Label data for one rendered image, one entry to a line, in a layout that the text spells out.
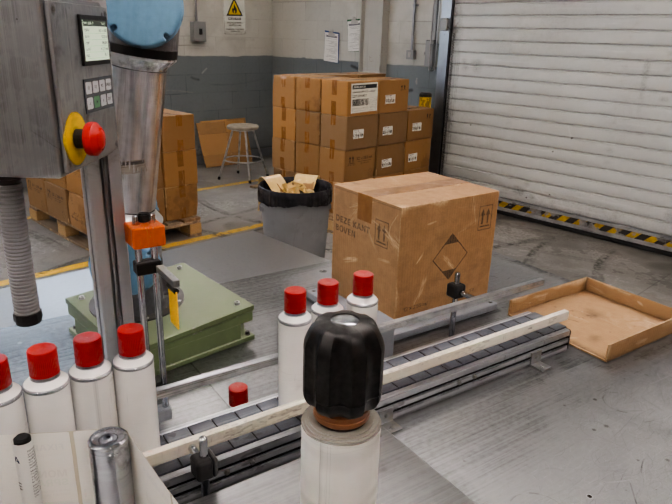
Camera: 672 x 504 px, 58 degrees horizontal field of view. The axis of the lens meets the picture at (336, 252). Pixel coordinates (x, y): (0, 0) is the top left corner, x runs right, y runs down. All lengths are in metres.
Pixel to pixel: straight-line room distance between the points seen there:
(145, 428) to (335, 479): 0.31
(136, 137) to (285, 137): 4.04
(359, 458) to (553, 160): 4.77
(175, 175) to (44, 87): 3.82
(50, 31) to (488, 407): 0.88
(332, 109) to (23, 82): 3.98
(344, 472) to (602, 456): 0.55
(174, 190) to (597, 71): 3.25
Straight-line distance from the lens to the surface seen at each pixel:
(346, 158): 4.60
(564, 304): 1.62
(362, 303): 0.98
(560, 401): 1.21
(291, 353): 0.93
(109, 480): 0.67
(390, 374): 1.05
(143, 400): 0.85
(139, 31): 0.99
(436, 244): 1.35
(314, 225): 3.50
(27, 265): 0.87
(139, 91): 1.03
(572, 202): 5.28
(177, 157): 4.52
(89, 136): 0.74
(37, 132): 0.74
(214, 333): 1.26
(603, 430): 1.16
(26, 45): 0.73
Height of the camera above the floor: 1.44
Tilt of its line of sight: 19 degrees down
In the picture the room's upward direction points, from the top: 2 degrees clockwise
